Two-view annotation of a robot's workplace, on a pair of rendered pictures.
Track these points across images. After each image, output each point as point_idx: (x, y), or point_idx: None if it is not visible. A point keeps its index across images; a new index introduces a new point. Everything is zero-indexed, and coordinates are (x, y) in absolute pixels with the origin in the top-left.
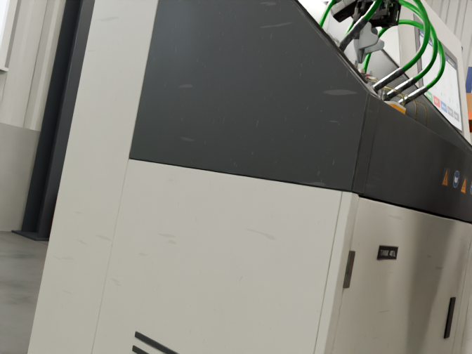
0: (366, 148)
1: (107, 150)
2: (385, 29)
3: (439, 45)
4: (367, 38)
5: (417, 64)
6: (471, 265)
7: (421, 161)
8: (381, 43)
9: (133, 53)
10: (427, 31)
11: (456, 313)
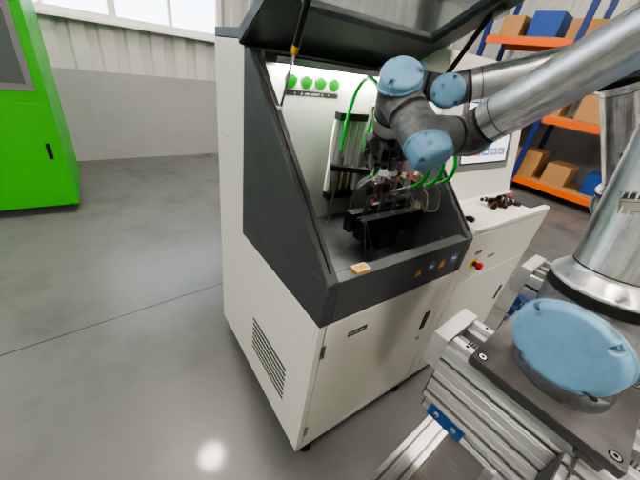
0: (330, 308)
1: (234, 221)
2: None
3: None
4: (383, 170)
5: None
6: (450, 290)
7: (389, 281)
8: (395, 171)
9: (237, 170)
10: None
11: (432, 314)
